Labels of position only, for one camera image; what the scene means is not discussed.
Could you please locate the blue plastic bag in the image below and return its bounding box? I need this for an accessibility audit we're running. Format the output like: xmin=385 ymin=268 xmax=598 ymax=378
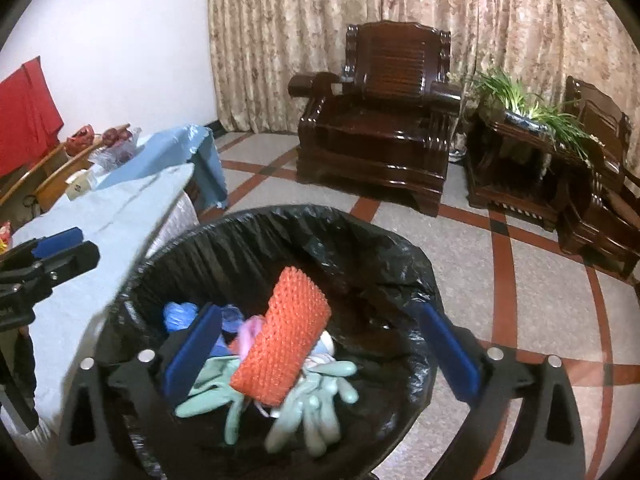
xmin=162 ymin=301 xmax=246 ymax=356
xmin=95 ymin=124 xmax=230 ymax=211

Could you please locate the orange foam net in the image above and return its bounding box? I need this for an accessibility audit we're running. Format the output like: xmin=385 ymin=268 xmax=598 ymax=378
xmin=230 ymin=266 xmax=332 ymax=407

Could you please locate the dark wooden armchair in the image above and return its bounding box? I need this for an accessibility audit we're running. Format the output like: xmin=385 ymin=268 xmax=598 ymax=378
xmin=288 ymin=20 xmax=464 ymax=219
xmin=557 ymin=76 xmax=640 ymax=281

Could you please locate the dark wooden side table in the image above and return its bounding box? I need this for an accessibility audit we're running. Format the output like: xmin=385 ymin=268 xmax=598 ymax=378
xmin=462 ymin=107 xmax=596 ymax=234

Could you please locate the bin with black liner bag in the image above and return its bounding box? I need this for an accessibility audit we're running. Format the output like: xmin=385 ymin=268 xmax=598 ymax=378
xmin=95 ymin=203 xmax=444 ymax=480

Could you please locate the potted green plant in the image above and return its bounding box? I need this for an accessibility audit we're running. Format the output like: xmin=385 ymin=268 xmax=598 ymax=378
xmin=467 ymin=67 xmax=609 ymax=166

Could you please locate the beige tissue box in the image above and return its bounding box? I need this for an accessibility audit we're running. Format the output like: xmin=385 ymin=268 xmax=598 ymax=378
xmin=65 ymin=170 xmax=99 ymax=201

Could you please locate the glass fruit bowl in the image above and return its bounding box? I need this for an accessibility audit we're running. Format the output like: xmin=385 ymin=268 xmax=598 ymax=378
xmin=89 ymin=127 xmax=144 ymax=170

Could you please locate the floral beige curtain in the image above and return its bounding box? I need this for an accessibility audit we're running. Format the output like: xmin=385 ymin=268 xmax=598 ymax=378
xmin=200 ymin=0 xmax=640 ymax=161

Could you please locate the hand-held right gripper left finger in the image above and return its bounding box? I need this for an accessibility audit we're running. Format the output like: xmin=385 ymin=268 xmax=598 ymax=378
xmin=57 ymin=304 xmax=223 ymax=480

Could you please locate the person's left hand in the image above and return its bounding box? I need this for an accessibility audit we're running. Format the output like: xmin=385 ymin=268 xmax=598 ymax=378
xmin=0 ymin=327 xmax=40 ymax=432

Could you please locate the pink foam net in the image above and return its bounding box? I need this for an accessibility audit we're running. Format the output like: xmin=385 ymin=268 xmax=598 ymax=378
xmin=235 ymin=315 xmax=269 ymax=361

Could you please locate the red plastic bag with handles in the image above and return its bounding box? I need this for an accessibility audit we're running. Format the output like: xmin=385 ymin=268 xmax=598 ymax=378
xmin=66 ymin=125 xmax=96 ymax=156

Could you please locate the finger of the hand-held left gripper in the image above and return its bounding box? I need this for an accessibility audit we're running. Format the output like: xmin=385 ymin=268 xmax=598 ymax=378
xmin=0 ymin=240 xmax=101 ymax=297
xmin=0 ymin=227 xmax=84 ymax=273

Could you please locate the red cloth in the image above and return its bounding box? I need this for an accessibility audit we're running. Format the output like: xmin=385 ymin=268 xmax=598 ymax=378
xmin=0 ymin=57 xmax=65 ymax=179

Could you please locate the white tissue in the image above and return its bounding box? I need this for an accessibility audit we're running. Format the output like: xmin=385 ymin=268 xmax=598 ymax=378
xmin=305 ymin=330 xmax=336 ymax=369

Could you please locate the light wooden cabinet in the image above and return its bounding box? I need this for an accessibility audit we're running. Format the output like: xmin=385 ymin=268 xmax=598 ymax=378
xmin=0 ymin=122 xmax=146 ymax=231

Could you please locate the green rubber glove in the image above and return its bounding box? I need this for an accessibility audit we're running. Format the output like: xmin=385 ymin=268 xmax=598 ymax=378
xmin=264 ymin=360 xmax=360 ymax=457

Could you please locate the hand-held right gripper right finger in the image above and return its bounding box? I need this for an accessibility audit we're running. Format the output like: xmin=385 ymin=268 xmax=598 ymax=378
xmin=417 ymin=302 xmax=586 ymax=480

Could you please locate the white floral quilt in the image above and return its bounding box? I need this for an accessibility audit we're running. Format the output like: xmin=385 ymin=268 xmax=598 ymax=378
xmin=150 ymin=190 xmax=201 ymax=261

